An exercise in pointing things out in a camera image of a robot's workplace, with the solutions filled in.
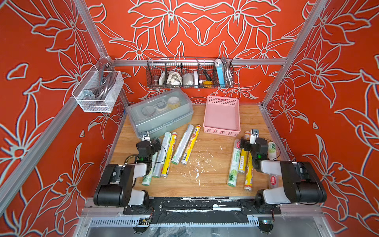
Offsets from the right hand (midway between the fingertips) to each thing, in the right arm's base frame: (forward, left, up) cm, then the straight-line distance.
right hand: (247, 136), depth 92 cm
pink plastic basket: (+20, +13, -4) cm, 24 cm away
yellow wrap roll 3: (-13, +50, -3) cm, 51 cm away
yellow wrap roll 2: (-2, +35, -4) cm, 36 cm away
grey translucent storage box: (+7, +56, +13) cm, 57 cm away
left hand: (-3, +62, 0) cm, 63 cm away
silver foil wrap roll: (-8, +42, -3) cm, 43 cm away
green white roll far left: (-27, +60, -3) cm, 66 cm away
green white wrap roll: (-22, +12, -3) cm, 25 cm away
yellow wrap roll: (-11, +4, -4) cm, 12 cm away
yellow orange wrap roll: (-21, +3, -4) cm, 22 cm away
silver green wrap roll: (-18, +55, -3) cm, 58 cm away
